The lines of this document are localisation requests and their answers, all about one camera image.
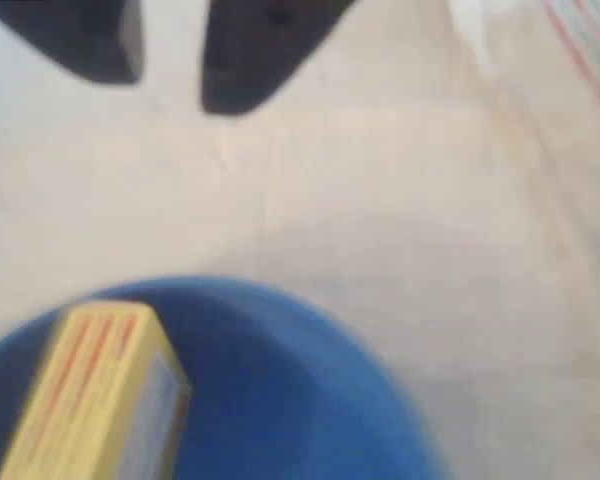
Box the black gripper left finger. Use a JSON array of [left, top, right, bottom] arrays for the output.
[[0, 0, 144, 85]]

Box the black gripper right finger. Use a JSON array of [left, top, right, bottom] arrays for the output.
[[200, 0, 359, 118]]

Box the yellow rectangular block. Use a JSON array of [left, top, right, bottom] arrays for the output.
[[0, 301, 194, 480]]

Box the blue plastic bowl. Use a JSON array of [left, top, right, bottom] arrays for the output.
[[0, 273, 456, 480]]

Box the plain white creased cloth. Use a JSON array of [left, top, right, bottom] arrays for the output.
[[0, 0, 600, 480]]

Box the white cloth with coloured stripes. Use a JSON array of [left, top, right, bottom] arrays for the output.
[[447, 0, 600, 166]]

